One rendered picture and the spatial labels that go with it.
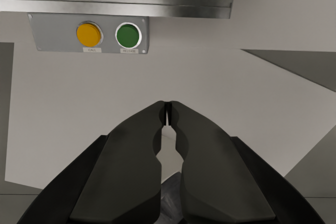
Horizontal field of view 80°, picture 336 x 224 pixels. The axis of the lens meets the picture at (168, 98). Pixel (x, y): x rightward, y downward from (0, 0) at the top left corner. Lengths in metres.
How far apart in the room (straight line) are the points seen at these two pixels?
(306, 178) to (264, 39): 2.14
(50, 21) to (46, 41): 0.04
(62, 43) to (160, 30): 0.21
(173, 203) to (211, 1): 0.43
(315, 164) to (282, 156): 1.68
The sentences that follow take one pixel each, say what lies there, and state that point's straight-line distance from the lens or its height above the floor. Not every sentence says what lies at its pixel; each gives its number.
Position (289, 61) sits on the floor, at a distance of 1.67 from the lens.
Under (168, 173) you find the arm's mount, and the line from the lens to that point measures 0.53.
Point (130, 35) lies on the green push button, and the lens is 0.38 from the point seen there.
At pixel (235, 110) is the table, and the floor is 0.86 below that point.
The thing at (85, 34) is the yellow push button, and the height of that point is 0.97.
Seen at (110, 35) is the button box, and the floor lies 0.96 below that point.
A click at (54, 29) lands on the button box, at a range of 0.44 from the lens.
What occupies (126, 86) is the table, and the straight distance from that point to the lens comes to 0.55.
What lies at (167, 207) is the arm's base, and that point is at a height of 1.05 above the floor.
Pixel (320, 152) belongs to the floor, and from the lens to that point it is 2.37.
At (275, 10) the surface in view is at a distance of 0.55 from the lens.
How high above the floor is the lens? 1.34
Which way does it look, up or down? 61 degrees down
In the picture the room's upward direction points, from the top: 177 degrees clockwise
